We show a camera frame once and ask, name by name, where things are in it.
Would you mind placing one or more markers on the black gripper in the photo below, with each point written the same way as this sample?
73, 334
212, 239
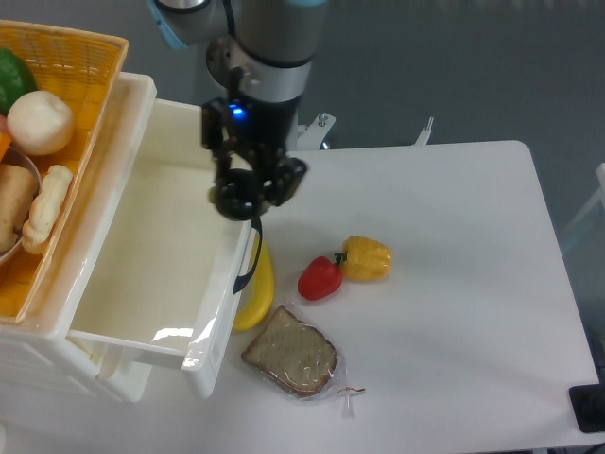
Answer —
256, 131

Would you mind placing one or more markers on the dark purple mangosteen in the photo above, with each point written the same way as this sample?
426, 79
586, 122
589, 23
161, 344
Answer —
251, 196

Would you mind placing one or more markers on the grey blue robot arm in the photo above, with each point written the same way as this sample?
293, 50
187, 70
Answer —
261, 53

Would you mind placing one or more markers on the white upper drawer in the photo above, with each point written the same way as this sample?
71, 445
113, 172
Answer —
162, 286

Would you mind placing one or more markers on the white drawer cabinet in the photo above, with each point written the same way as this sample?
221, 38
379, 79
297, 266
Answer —
41, 351

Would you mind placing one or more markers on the red bell pepper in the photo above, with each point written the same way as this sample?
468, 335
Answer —
320, 279

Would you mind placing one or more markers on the yellow banana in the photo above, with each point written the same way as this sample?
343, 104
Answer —
260, 297

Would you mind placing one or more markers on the yellow bell pepper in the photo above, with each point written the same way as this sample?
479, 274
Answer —
363, 259

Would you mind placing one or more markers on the bagged bread slice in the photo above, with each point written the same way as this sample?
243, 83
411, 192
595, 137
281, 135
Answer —
296, 358

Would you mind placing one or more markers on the orange wicker basket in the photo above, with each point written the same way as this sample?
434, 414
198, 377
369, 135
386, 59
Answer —
80, 68

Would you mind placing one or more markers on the white round bun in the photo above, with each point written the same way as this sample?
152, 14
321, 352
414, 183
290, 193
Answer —
40, 124

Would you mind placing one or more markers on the tan potato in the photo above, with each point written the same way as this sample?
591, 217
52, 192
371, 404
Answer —
18, 189

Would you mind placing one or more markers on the green pepper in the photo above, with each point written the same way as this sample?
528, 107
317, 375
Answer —
16, 80

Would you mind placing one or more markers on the black device at edge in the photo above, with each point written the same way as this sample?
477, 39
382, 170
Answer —
588, 406

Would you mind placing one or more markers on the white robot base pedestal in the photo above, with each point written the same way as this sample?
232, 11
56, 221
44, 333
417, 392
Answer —
302, 137

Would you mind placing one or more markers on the dark drawer handle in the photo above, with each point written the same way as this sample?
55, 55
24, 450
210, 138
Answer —
242, 280

